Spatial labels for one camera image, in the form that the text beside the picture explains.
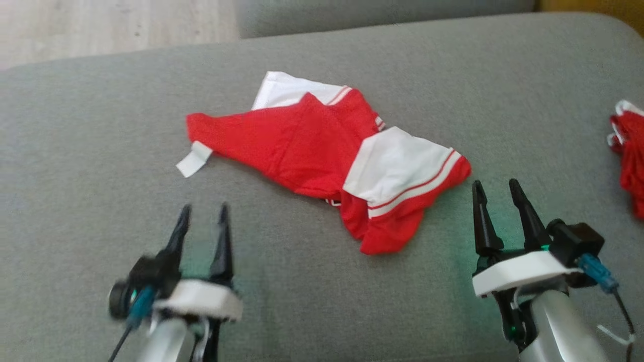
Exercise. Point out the red shorts with white trim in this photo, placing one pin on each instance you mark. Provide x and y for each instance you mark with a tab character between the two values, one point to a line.
631	161

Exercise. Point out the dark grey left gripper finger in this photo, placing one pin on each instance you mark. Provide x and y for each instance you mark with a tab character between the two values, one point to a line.
177	241
222	251

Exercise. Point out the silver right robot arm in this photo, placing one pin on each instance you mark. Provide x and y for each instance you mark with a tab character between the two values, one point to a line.
563	327

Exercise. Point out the red shirt with white sleeves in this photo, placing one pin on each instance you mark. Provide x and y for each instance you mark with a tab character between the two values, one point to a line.
312	146

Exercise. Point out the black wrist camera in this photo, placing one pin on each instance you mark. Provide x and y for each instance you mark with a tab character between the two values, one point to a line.
576	241
146	279

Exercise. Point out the grey sofa seat cushion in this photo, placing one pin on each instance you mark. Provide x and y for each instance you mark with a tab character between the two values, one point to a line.
382	15

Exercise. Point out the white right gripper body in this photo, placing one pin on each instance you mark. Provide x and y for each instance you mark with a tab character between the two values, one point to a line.
523	271

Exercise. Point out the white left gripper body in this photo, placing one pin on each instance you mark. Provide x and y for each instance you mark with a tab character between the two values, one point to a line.
201	299

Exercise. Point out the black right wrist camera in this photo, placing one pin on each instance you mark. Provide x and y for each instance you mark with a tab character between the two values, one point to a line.
576	241

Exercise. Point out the large grey fabric sofa ottoman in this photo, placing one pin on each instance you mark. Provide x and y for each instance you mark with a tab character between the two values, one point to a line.
100	151

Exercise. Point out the yellow sofa back cushion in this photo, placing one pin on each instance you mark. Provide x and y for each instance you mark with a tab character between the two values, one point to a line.
598	10

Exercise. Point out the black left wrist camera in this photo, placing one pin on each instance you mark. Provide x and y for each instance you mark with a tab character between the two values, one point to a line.
146	279

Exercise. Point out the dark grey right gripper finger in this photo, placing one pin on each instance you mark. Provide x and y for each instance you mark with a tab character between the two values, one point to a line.
484	226
531	221

